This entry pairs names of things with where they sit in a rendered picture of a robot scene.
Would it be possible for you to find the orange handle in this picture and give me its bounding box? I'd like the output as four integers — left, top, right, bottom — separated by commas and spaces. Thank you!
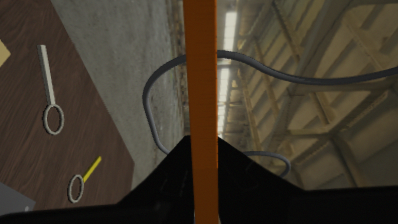
183, 0, 218, 224

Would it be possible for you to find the grey ring with yellow handle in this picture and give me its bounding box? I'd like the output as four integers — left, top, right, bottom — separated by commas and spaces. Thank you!
68, 156, 101, 203

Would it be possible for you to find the tan flat box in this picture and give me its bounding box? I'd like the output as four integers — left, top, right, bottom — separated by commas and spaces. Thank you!
0, 40, 11, 67

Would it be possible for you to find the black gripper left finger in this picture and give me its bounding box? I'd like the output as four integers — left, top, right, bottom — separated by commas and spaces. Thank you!
0, 135, 195, 224

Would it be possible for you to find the grey loop with straight handle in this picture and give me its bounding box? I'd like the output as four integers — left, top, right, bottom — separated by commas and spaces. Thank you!
37, 45, 64, 135

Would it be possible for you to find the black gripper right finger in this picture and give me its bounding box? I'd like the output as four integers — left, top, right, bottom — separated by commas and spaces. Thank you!
218, 136, 398, 224

